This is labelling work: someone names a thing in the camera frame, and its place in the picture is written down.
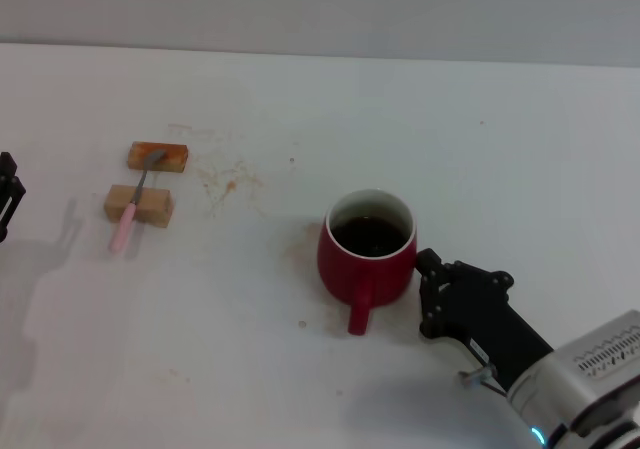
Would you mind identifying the dark brown coffee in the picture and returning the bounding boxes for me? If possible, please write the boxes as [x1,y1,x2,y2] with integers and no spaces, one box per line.
[330,213,411,259]

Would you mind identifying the pink-handled metal spoon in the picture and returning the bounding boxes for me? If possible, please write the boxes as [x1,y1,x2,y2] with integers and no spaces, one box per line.
[108,149,167,254]

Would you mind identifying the thin dark wrist cable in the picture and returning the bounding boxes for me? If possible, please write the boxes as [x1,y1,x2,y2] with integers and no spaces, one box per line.
[480,374,509,399]

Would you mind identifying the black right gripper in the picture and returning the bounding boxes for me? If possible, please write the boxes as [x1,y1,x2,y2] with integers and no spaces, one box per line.
[415,247,555,390]

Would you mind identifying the red ceramic cup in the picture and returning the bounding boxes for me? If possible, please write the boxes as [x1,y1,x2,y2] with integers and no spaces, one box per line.
[316,187,419,336]

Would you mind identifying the plain wooden block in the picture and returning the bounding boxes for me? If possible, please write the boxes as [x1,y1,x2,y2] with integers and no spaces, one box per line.
[103,183,175,229]

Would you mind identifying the small metal wrist peg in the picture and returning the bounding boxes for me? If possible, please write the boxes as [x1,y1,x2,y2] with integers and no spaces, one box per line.
[459,363,499,388]

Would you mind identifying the orange-stained wooden block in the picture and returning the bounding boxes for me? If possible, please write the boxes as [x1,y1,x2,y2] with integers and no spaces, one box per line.
[127,141,191,174]

